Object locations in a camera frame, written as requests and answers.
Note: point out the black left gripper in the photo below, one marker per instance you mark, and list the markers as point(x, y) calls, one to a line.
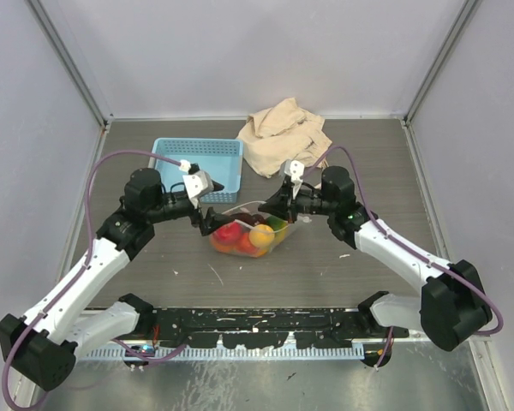
point(212, 220)

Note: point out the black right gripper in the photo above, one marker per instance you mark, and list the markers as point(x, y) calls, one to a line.
point(283, 203)

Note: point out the clear zip top bag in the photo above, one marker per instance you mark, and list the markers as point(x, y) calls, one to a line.
point(281, 236)

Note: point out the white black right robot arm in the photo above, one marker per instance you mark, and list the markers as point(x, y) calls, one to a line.
point(451, 304)

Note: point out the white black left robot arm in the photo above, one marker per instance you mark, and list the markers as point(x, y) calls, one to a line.
point(42, 344)

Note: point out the fake yellow lemon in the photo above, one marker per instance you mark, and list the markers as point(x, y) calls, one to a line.
point(276, 223)

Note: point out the fake red pomegranate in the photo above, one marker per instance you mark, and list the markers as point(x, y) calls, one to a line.
point(228, 234)

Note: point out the fake dark purple plum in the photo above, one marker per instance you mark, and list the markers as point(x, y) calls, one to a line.
point(248, 218)

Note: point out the fake yellow peach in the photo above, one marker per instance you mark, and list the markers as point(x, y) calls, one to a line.
point(262, 236)

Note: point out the fake orange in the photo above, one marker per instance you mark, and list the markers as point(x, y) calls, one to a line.
point(222, 248)

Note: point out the fake red pear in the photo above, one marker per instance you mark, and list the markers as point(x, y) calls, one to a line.
point(244, 245)

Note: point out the light blue perforated basket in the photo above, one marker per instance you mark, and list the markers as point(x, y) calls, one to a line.
point(220, 158)

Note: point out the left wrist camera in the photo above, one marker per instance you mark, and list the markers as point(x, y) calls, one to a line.
point(197, 183)

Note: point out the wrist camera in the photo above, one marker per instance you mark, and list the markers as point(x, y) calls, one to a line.
point(294, 170)
point(197, 183)

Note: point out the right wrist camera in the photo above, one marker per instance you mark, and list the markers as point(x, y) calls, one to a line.
point(294, 170)

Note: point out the beige drawstring cloth bag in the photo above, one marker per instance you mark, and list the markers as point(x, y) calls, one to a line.
point(280, 133)

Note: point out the light blue cable duct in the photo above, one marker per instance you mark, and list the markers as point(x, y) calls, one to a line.
point(289, 351)

